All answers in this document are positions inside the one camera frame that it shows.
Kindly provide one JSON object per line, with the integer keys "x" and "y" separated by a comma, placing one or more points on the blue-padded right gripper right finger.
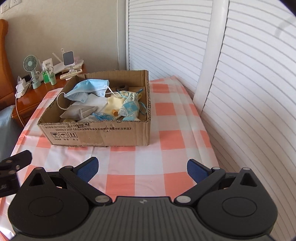
{"x": 206, "y": 180}

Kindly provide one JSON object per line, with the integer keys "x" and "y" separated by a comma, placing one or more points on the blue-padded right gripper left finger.
{"x": 77, "y": 178}

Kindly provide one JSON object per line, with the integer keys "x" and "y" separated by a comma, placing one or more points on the grey linen pouch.
{"x": 78, "y": 112}

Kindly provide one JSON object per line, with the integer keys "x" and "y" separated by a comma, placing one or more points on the yellow cloth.
{"x": 113, "y": 102}

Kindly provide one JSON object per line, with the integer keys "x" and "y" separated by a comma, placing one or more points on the blue surgical face mask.
{"x": 81, "y": 90}

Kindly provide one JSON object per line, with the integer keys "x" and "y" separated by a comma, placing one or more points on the orange finger cot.
{"x": 114, "y": 112}

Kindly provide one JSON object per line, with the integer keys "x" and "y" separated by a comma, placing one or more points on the blue-capped plush toy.
{"x": 130, "y": 118}

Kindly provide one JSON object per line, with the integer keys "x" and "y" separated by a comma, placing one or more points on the orange checked tablecloth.
{"x": 159, "y": 169}

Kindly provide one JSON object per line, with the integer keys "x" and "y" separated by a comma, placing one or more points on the brown cardboard box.
{"x": 116, "y": 132}

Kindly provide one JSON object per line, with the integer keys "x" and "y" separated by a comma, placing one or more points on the blue tassel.
{"x": 103, "y": 116}

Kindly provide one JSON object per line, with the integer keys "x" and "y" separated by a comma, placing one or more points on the white folded tissue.
{"x": 97, "y": 101}

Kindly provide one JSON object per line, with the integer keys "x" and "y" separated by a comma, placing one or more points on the wooden nightstand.
{"x": 26, "y": 105}

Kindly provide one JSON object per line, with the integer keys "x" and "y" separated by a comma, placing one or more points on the orange wooden headboard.
{"x": 7, "y": 82}

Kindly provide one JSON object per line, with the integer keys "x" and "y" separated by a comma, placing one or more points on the white power strip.
{"x": 22, "y": 87}

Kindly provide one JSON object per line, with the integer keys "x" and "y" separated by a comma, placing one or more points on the brown hair scrunchie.
{"x": 122, "y": 88}

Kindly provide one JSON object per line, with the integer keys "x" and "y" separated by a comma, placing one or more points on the green bottle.
{"x": 45, "y": 75}

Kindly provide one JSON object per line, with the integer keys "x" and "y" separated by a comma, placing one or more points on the white remote control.
{"x": 71, "y": 74}

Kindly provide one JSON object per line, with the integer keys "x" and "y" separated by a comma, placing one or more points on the grey small screen device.
{"x": 68, "y": 59}

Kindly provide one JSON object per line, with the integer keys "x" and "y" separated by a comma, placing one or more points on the green desk fan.
{"x": 30, "y": 65}

